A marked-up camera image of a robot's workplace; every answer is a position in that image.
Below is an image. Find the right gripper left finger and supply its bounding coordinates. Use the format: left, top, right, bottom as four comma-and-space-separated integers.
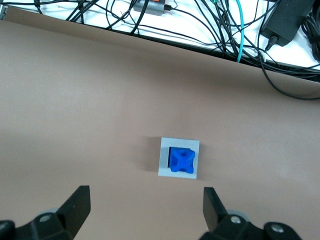
14, 185, 91, 240

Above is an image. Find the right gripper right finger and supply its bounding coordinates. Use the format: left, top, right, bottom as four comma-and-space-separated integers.
199, 187, 266, 240

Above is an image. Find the blue plastic part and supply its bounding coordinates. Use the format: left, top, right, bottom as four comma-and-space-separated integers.
168, 147, 196, 175

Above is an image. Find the gray square hollow base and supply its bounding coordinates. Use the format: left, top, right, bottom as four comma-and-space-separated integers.
157, 136, 201, 180

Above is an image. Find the brown table cover sheet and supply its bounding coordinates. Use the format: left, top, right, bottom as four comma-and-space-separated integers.
0, 6, 320, 240

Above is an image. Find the black power adapter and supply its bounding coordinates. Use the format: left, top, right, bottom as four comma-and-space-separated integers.
259, 0, 314, 48

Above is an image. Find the grey hub orange label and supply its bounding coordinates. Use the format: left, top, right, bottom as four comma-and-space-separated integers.
133, 0, 174, 16

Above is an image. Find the black looped cable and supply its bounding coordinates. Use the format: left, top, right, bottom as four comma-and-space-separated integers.
259, 58, 320, 101

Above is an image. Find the teal cable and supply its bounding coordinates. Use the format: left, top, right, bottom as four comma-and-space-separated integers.
235, 0, 245, 63

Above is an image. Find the black coiled cable bundle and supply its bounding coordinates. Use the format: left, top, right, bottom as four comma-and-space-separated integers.
301, 9, 320, 62

